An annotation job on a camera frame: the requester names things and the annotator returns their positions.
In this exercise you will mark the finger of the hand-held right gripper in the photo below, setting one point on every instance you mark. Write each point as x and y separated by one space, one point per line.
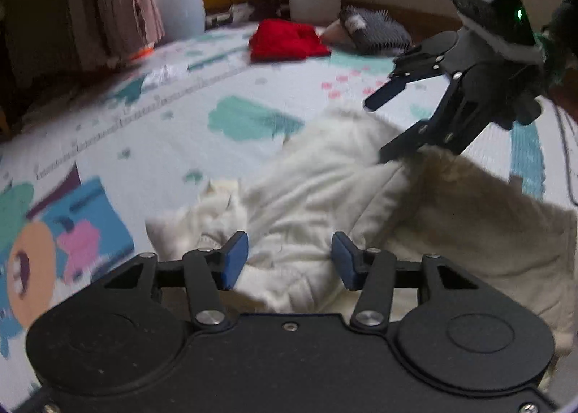
386 94
406 139

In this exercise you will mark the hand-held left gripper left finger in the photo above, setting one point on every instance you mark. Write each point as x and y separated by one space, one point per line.
235 260

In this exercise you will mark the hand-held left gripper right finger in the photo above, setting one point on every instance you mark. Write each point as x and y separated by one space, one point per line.
343 260

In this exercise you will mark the cream padded garment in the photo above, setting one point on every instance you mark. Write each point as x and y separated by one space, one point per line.
384 232

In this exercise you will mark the person's right hand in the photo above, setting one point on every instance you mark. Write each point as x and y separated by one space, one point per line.
560 42

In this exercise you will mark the dark striped garment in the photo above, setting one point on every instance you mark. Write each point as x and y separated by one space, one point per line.
375 31

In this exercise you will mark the beige cloth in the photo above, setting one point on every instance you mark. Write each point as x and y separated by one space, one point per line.
333 32

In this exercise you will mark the red knit garment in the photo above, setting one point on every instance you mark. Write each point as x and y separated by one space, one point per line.
284 40

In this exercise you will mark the cartoon printed play mat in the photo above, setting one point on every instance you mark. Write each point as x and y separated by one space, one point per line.
171 133

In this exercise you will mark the orange small object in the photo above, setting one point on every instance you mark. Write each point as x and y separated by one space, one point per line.
144 52

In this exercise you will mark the white plastic planter tub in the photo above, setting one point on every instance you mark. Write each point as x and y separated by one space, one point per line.
177 2

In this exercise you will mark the pink striped curtain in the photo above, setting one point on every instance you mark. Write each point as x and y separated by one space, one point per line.
113 2

